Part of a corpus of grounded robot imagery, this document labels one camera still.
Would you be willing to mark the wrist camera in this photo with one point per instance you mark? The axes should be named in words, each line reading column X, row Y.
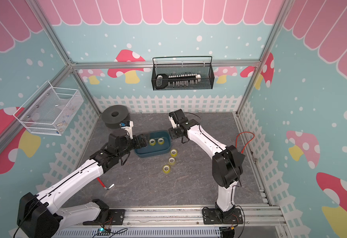
column 173, row 123
column 128, row 127

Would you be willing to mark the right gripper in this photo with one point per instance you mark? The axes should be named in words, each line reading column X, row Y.
column 171, row 132

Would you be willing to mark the dark grey filament spool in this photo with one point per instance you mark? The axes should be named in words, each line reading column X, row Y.
column 114, row 115

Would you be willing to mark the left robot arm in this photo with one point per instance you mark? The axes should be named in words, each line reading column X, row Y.
column 42, row 215

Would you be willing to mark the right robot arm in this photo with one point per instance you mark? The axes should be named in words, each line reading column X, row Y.
column 226, row 160

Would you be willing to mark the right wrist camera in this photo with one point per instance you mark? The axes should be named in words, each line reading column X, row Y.
column 173, row 123

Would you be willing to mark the yellow tape roll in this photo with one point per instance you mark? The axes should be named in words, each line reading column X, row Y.
column 160, row 141
column 166, row 169
column 152, row 142
column 173, row 153
column 172, row 161

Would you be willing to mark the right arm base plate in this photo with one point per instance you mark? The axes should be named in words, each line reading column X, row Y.
column 213, row 216

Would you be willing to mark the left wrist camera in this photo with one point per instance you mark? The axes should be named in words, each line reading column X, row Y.
column 128, row 127

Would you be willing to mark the black wire mesh basket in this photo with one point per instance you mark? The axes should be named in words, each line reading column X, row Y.
column 182, row 73

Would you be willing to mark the black socket holder tool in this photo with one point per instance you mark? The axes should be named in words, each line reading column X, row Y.
column 163, row 81

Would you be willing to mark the teal plastic storage box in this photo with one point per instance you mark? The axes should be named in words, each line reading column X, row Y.
column 157, row 149

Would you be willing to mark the green circuit board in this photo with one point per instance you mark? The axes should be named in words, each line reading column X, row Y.
column 104, row 232

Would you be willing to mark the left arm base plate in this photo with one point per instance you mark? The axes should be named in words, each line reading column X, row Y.
column 114, row 216

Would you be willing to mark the white wire mesh basket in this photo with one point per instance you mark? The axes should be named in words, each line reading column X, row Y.
column 49, row 110

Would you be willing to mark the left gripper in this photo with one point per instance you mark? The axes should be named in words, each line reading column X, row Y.
column 138, row 144

